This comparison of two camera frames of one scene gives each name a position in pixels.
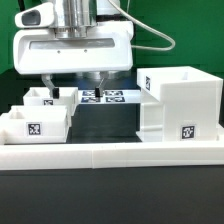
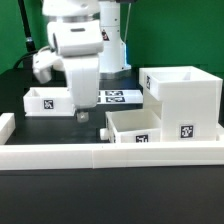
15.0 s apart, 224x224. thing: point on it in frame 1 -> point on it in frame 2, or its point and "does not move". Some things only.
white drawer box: (34, 124) -> (131, 126)
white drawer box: (40, 96) does not move
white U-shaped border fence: (66, 156) does not move
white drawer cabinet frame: (179, 104) does not move
